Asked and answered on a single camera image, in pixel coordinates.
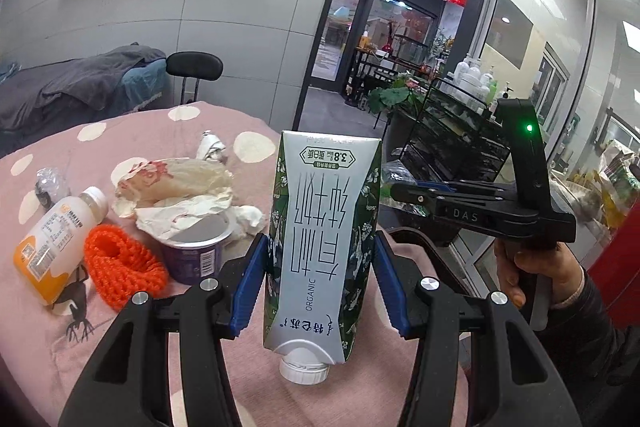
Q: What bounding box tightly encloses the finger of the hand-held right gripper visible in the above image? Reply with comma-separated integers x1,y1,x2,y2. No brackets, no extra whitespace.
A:
414,180,502,190
390,183,508,212

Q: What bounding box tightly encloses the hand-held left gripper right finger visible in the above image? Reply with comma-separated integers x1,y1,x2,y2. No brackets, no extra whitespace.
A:
372,232,583,427

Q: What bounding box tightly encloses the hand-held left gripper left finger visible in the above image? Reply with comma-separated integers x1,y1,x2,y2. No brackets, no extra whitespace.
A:
72,234,271,427

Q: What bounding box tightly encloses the green and white milk carton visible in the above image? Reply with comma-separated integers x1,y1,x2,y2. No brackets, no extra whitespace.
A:
262,129,385,385

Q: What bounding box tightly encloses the white printed wrapper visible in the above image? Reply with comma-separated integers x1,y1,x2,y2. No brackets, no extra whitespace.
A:
195,132,230,162

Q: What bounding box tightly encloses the person's right forearm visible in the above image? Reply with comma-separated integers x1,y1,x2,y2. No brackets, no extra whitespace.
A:
520,267,640,388

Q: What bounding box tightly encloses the person's right hand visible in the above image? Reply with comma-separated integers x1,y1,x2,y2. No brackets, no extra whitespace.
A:
495,239,584,309

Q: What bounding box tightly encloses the clear plastic bag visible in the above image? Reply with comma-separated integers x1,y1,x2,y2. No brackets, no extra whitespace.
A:
381,159,417,188

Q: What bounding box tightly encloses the purple yogurt cup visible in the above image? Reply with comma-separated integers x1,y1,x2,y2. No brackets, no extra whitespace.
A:
134,194,237,286

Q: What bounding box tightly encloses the dark planter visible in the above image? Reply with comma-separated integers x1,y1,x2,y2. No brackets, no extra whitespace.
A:
386,111,417,160

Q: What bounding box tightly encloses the crumpled white tissue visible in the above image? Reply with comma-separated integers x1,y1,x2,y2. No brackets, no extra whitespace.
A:
234,205,269,239

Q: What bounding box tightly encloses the shelf of packaged goods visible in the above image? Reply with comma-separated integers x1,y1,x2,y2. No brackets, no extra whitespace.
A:
567,139,640,220

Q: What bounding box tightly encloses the green leafy plant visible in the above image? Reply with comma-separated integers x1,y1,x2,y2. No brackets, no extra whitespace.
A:
369,76,427,114

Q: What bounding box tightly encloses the cluster of white bottles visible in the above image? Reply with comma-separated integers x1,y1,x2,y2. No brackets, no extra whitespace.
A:
444,54,502,104

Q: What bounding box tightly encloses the orange knitted net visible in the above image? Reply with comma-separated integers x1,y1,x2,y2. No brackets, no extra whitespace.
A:
82,224,169,312

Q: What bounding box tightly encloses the dark table with ornaments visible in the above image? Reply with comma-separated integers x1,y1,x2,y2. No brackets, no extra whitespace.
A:
344,32,432,108

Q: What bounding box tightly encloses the white plastic wrapper red print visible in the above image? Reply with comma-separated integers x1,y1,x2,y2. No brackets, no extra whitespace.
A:
111,157,235,219

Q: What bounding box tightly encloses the pink polka-dot tablecloth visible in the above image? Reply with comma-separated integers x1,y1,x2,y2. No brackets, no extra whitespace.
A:
0,101,471,427

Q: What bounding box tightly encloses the orange juice bottle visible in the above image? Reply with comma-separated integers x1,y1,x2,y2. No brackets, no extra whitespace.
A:
12,187,110,306

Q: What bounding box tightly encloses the crumpled clear plastic wrapper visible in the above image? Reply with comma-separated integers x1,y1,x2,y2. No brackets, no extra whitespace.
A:
34,167,71,210

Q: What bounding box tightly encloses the black chair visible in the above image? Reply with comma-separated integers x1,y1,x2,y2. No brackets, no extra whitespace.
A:
166,52,224,106

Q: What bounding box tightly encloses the blue bed cover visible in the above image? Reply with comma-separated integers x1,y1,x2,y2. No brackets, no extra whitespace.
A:
122,58,168,112

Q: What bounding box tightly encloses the grey blanket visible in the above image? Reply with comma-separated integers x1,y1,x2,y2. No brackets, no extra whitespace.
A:
0,44,167,146

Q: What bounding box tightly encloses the black wire rack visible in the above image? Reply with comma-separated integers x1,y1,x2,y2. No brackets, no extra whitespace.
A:
402,79,512,210

